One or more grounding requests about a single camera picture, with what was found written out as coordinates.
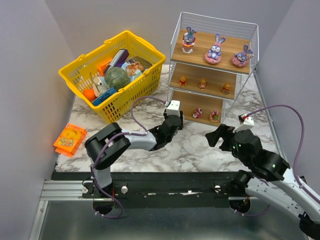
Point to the pink strawberry donut toy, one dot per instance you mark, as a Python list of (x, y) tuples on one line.
[(214, 116)]

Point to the blue box in basket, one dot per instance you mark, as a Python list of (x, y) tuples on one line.
[(104, 96)]

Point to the orange bear toy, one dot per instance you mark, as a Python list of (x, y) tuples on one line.
[(202, 84), (226, 88), (183, 81)]

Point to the chips bag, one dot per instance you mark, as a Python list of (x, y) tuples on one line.
[(135, 67)]

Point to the orange scrub daddy box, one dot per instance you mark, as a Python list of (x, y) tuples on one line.
[(70, 140)]

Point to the white bag in basket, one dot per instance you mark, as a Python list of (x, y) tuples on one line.
[(98, 85)]

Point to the white wire wooden shelf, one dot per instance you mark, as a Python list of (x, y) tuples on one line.
[(194, 66)]

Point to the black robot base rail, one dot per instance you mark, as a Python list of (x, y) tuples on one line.
[(172, 190)]

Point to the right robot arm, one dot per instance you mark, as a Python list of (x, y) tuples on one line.
[(271, 178)]

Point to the red white clown toy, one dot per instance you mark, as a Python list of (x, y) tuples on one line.
[(197, 113)]

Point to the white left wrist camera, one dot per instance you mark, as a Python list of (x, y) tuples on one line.
[(172, 107)]

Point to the purple box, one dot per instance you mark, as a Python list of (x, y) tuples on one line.
[(118, 60)]

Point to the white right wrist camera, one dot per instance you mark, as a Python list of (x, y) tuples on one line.
[(246, 122)]

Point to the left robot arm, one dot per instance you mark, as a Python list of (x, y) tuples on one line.
[(106, 146)]

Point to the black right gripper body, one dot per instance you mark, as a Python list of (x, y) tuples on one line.
[(224, 137)]

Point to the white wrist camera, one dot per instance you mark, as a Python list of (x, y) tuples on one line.
[(246, 122), (172, 107)]

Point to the small purple bunny toy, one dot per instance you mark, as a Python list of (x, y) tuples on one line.
[(188, 40)]

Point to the orange candy box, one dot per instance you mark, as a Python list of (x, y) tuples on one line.
[(103, 65)]

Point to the purple bunny donut toy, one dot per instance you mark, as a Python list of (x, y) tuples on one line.
[(242, 58)]

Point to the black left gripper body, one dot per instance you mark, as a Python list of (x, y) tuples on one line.
[(173, 117)]

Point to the green netted melon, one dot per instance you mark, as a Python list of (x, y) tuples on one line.
[(116, 78)]

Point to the orange ball in basket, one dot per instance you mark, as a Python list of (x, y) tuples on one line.
[(89, 94)]

